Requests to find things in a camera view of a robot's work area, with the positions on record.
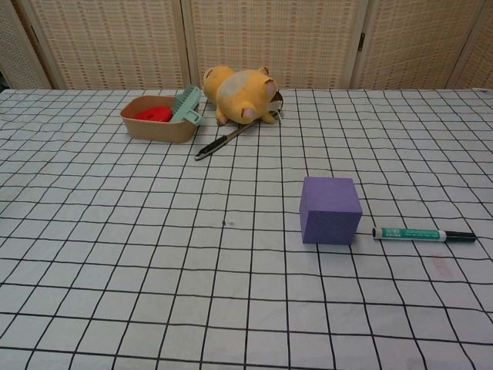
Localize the mint green brush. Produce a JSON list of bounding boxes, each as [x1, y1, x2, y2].
[[170, 85, 204, 126]]

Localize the tan rectangular tray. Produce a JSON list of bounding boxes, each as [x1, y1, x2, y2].
[[119, 95, 201, 144]]

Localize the red round lid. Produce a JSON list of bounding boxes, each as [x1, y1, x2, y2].
[[135, 106, 173, 123]]

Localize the yellow plush toy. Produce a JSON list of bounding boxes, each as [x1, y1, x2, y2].
[[202, 65, 285, 126]]

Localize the green whiteboard marker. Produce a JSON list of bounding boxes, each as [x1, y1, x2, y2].
[[371, 226, 476, 244]]

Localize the woven folding screen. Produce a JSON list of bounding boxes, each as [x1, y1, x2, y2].
[[0, 0, 493, 91]]

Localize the black utility knife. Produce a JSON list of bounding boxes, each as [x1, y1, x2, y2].
[[194, 123, 255, 162]]

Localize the white grid tablecloth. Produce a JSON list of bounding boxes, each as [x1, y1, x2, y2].
[[0, 88, 493, 370]]

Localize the purple foam cube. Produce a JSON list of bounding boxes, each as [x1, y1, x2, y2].
[[299, 176, 363, 245]]

